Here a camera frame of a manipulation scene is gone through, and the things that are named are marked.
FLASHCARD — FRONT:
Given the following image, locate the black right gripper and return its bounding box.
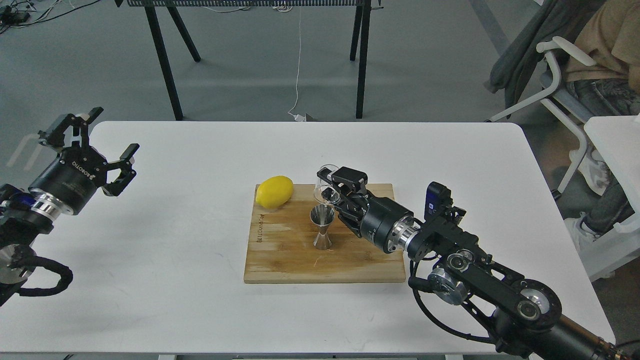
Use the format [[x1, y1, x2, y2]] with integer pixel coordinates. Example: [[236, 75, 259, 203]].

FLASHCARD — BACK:
[[317, 166, 416, 254]]

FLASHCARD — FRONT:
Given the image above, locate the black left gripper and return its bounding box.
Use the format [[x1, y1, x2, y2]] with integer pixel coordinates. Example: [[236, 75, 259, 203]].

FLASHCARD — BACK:
[[28, 106, 140, 215]]

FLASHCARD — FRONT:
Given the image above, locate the small clear glass cup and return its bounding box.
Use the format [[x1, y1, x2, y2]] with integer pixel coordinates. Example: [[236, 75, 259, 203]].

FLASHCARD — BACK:
[[313, 164, 341, 205]]

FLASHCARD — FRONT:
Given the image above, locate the steel double jigger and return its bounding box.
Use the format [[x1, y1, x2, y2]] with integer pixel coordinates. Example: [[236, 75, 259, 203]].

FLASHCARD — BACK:
[[310, 203, 335, 250]]

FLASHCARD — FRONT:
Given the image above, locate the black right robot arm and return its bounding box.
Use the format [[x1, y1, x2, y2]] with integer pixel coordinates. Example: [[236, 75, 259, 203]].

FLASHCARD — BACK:
[[317, 164, 639, 360]]

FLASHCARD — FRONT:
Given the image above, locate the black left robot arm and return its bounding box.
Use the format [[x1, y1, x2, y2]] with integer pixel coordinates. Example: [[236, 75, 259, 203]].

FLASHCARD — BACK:
[[0, 107, 140, 305]]

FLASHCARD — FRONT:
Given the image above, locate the yellow lemon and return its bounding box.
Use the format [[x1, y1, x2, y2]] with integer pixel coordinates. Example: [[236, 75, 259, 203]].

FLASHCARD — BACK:
[[255, 175, 294, 210]]

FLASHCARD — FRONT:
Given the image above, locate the wooden cutting board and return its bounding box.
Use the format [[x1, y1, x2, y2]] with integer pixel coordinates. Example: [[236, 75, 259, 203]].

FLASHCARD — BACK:
[[243, 184, 406, 284]]

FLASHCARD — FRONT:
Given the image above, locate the white office chair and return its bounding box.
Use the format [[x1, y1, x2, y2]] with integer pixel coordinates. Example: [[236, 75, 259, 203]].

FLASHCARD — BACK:
[[489, 36, 640, 281]]

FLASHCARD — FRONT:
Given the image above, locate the person in tan shirt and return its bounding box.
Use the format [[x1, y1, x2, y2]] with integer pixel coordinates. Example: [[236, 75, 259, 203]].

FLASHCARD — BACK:
[[564, 0, 640, 249]]

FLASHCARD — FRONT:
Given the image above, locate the white hanging cable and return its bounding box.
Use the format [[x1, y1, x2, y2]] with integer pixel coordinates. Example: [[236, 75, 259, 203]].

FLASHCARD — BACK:
[[287, 6, 308, 122]]

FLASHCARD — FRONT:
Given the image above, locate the black metal table frame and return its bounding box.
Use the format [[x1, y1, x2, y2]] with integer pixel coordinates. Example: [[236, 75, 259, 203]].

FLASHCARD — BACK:
[[115, 0, 383, 121]]

